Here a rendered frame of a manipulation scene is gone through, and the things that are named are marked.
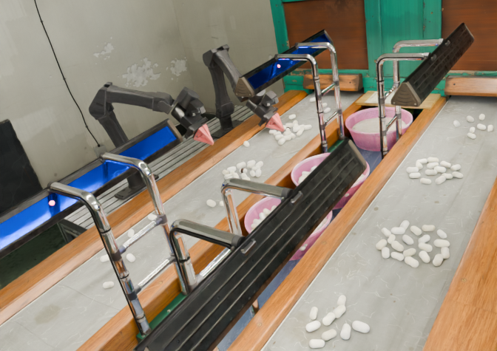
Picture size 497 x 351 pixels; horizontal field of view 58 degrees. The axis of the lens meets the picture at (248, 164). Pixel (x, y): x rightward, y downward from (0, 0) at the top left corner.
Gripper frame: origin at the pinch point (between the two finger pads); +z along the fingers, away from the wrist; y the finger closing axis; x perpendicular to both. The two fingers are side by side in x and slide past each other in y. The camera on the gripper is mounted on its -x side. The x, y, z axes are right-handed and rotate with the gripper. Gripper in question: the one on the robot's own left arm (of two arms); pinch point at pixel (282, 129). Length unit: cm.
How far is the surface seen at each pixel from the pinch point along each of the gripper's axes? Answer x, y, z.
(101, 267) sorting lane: 4, -97, -2
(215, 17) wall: 78, 137, -126
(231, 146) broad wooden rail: 8.7, -20.2, -10.0
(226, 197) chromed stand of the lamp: -57, -92, 17
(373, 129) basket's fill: -21.2, 13.6, 29.1
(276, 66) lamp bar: -32.2, -13.0, -12.5
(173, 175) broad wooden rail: 12, -49, -15
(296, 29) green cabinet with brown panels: -14, 47, -32
